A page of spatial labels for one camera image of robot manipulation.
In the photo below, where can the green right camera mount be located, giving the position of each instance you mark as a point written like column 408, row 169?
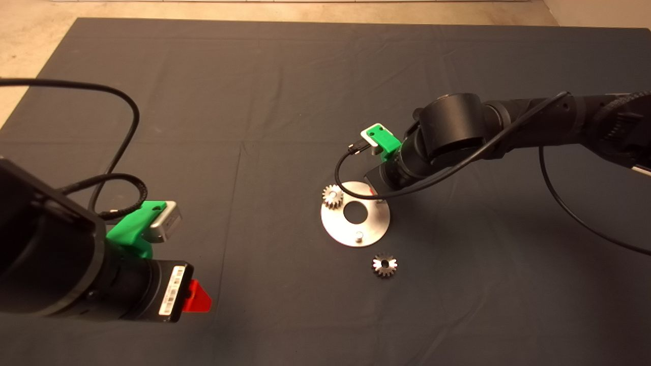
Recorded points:
column 386, row 140

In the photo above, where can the dark grey table cloth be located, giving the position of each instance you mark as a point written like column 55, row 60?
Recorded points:
column 325, row 76

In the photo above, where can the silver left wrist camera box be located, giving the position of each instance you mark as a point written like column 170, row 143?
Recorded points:
column 168, row 223

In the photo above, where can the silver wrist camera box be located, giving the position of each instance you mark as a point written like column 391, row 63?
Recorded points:
column 372, row 144
column 168, row 223

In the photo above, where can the bright steel planetary gear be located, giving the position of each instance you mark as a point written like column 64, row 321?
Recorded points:
column 333, row 198

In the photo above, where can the green left camera mount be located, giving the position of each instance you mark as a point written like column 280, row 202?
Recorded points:
column 129, row 229

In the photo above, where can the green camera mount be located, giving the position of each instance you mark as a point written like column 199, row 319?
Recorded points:
column 386, row 140
column 129, row 229

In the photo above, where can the dark steel planetary gear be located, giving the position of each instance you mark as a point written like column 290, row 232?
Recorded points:
column 391, row 269

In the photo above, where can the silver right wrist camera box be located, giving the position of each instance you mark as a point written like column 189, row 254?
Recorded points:
column 372, row 144

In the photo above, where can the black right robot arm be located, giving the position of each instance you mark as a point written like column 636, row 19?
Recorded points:
column 452, row 124

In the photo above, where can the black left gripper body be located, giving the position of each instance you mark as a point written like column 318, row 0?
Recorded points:
column 137, row 287

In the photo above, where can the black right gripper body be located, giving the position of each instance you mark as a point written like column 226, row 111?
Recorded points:
column 391, row 175

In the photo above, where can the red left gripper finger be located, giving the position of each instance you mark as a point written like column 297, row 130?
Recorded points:
column 199, row 300

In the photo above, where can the round metal carrier plate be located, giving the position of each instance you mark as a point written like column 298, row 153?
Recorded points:
column 356, row 234

